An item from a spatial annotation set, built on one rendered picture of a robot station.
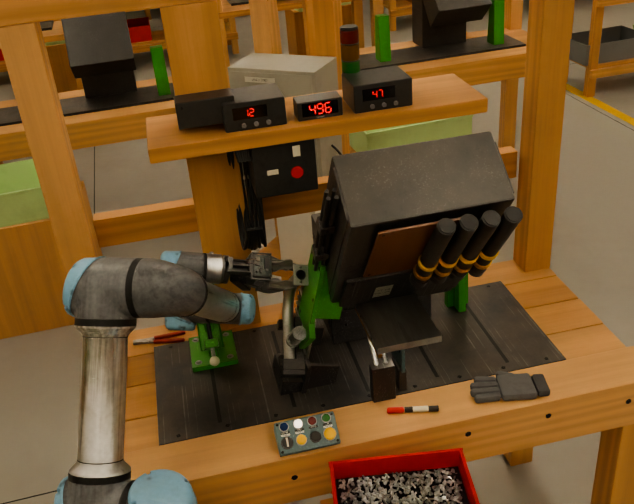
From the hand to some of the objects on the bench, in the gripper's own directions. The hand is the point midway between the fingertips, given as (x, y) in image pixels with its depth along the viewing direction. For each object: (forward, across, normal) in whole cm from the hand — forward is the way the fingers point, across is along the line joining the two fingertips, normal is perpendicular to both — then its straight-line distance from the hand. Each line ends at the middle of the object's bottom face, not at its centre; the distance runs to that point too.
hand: (297, 276), depth 196 cm
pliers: (-30, -9, +49) cm, 58 cm away
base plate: (+21, -18, +20) cm, 34 cm away
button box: (+4, -43, +3) cm, 44 cm away
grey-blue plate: (+29, -26, +5) cm, 39 cm away
